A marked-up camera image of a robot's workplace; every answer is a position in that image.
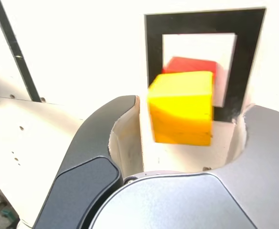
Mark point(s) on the red cube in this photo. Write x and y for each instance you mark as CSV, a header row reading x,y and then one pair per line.
x,y
189,64

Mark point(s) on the black tape square outline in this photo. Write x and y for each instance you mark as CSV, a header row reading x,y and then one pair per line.
x,y
153,47

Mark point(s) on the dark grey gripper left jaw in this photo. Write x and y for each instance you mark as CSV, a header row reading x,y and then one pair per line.
x,y
82,167

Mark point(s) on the yellow cube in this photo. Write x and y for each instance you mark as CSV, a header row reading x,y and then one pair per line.
x,y
180,107

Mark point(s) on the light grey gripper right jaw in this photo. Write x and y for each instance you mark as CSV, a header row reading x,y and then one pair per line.
x,y
261,167

